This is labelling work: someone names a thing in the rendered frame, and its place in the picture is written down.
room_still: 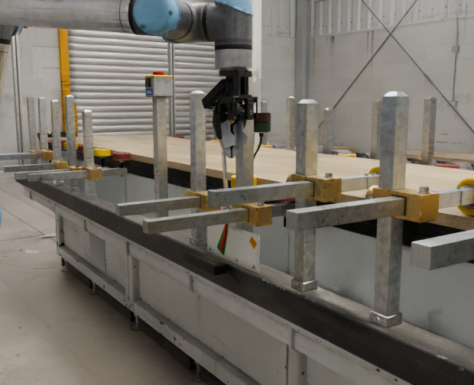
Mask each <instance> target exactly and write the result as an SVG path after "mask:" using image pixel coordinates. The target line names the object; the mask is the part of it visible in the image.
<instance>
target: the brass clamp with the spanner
mask: <svg viewBox="0 0 474 385"><path fill-rule="evenodd" d="M257 204H258V203H257V202H253V203H246V204H240V205H232V208H233V209H237V208H244V209H248V221H245V222H244V223H246V224H249V225H253V226H255V227H258V226H264V225H271V224H272V206H271V205H266V204H265V206H257Z"/></svg>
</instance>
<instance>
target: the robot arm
mask: <svg viewBox="0 0 474 385"><path fill-rule="evenodd" d="M213 1H214V2H213V3H199V4H188V3H186V2H183V1H181V0H0V104H1V98H2V89H3V83H4V78H5V68H6V63H7V57H8V48H9V47H10V44H11V37H13V36H15V35H16V34H17V33H18V32H19V31H20V30H21V26H25V27H37V28H59V29H71V30H83V31H106V32H118V33H130V34H136V35H146V36H158V37H162V38H163V39H164V40H165V41H166V42H168V43H171V44H181V43H199V42H215V68H216V69H217V70H219V76H225V77H226V78H225V79H221V80H220V81H219V83H218V84H217V85H216V86H215V87H214V88H213V89H212V90H211V91H210V92H209V93H208V94H207V95H206V96H205V97H204V98H203V99H202V103H203V107H204V108H208V109H215V110H213V128H214V131H215V132H216V136H217V138H218V139H219V142H220V144H221V147H222V149H223V150H224V152H225V154H226V156H227V157H228V158H230V159H231V158H234V156H235V155H236V153H237V151H238V149H239V147H240V146H242V145H244V144H247V143H248V136H247V135H246V134H245V133H244V131H243V130H244V128H245V125H246V121H247V120H253V119H254V118H258V97H257V96H252V95H249V94H248V78H249V77H252V71H248V70H250V69H251V68H252V17H253V14H252V3H251V1H250V0H213ZM254 102H256V114H254ZM227 119H228V120H233V121H235V122H233V123H232V124H231V125H230V123H229V122H228V121H226V120H227ZM1 223H2V211H1V209H0V224H1Z"/></svg>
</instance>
